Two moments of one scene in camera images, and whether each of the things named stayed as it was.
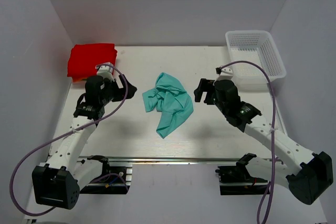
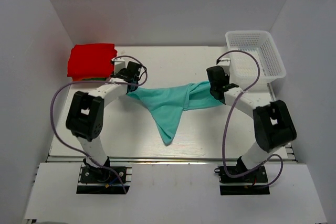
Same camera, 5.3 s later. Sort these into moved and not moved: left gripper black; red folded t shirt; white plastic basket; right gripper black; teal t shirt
Moved: teal t shirt; right gripper black; left gripper black
Not moved: red folded t shirt; white plastic basket
